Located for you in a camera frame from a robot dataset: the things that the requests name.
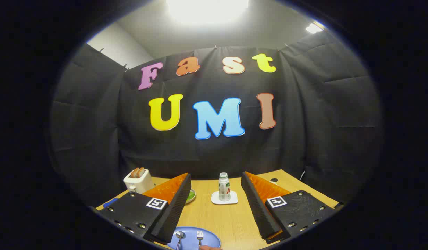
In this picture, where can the small ceiling light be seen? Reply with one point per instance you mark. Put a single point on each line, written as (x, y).
(314, 27)

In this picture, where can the large ceiling light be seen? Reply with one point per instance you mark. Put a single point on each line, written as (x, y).
(207, 10)

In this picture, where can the blue round plate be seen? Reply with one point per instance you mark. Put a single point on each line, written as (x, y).
(189, 239)

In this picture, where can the white plastic bottle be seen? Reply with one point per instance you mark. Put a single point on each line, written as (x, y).
(224, 189)

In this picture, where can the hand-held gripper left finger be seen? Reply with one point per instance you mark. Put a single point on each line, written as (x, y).
(172, 215)

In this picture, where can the white square coaster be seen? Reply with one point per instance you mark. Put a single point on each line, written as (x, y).
(215, 199)

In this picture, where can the blue folded cloth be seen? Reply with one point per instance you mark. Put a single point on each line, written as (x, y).
(110, 202)

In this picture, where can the cream toaster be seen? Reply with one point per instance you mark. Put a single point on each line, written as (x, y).
(141, 183)

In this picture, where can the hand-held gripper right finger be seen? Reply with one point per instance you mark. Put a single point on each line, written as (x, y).
(259, 211)

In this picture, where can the plate of toy food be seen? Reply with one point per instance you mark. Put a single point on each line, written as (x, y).
(191, 196)

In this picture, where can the black backdrop cloth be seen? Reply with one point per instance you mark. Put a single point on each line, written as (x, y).
(304, 121)

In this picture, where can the toast slice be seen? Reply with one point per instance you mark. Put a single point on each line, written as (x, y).
(141, 171)
(134, 173)

